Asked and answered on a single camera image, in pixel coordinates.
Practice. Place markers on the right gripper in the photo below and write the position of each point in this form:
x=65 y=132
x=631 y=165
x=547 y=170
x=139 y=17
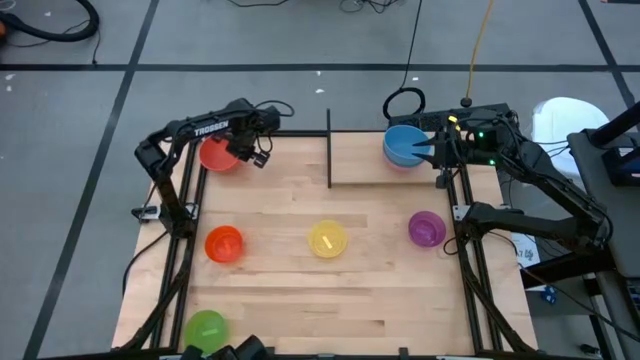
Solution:
x=452 y=150

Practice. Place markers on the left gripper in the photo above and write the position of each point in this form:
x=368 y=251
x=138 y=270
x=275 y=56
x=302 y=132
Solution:
x=247 y=142

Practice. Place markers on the blue large bowl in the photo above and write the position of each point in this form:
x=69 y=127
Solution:
x=400 y=145

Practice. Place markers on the red large bowl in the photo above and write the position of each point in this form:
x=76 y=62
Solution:
x=215 y=155

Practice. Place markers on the purple translucent small bowl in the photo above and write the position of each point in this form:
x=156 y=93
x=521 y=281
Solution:
x=426 y=229

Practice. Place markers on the orange translucent small bowl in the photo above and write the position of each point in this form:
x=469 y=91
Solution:
x=224 y=245

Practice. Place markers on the yellow translucent small bowl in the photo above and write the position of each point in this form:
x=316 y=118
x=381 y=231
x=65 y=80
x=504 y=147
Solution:
x=327 y=240

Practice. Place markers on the green translucent small bowl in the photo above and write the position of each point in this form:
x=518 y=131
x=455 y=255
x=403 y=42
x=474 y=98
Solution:
x=206 y=325

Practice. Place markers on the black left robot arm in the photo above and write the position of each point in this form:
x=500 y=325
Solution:
x=210 y=127

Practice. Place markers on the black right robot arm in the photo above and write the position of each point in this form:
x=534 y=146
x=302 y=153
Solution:
x=530 y=222

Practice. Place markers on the black computer box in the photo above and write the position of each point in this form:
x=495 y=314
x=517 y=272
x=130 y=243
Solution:
x=425 y=120

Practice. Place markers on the white rounded bin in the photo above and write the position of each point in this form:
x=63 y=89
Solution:
x=565 y=120

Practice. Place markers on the white paper sheet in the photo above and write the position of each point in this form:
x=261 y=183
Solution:
x=529 y=255

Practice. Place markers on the small blue object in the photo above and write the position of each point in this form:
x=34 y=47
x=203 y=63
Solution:
x=549 y=295

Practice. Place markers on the black angular stand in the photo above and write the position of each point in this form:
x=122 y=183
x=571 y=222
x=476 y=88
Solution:
x=620 y=167

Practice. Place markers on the grey side desk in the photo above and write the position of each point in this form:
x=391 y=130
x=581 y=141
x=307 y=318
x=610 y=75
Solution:
x=625 y=210

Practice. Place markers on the black aluminium table frame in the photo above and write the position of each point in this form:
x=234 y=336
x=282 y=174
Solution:
x=300 y=133

